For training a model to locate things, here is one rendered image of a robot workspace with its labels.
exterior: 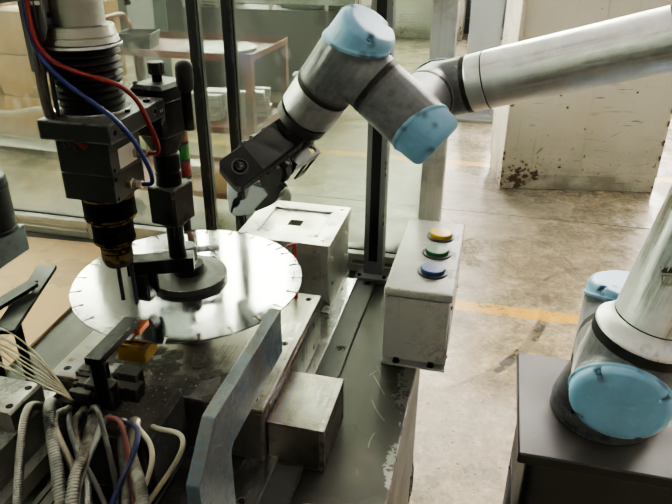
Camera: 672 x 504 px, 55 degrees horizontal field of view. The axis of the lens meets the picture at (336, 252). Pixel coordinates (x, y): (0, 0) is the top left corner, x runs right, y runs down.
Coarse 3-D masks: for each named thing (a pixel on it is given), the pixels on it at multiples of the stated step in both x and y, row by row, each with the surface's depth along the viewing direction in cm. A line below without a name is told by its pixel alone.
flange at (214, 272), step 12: (204, 264) 97; (216, 264) 97; (168, 276) 93; (180, 276) 93; (192, 276) 93; (204, 276) 93; (216, 276) 94; (168, 288) 91; (180, 288) 91; (192, 288) 91; (204, 288) 91; (216, 288) 92
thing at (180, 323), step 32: (224, 256) 101; (256, 256) 101; (288, 256) 102; (96, 288) 92; (128, 288) 92; (224, 288) 93; (256, 288) 93; (288, 288) 93; (96, 320) 85; (160, 320) 85; (192, 320) 85; (224, 320) 85; (256, 320) 85
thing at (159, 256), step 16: (176, 240) 83; (144, 256) 85; (160, 256) 85; (176, 256) 84; (192, 256) 85; (128, 272) 84; (144, 272) 84; (160, 272) 84; (176, 272) 85; (144, 288) 85
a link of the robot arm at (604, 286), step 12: (600, 276) 91; (612, 276) 92; (624, 276) 92; (588, 288) 91; (600, 288) 88; (612, 288) 87; (588, 300) 91; (600, 300) 88; (612, 300) 86; (588, 312) 89; (576, 336) 95
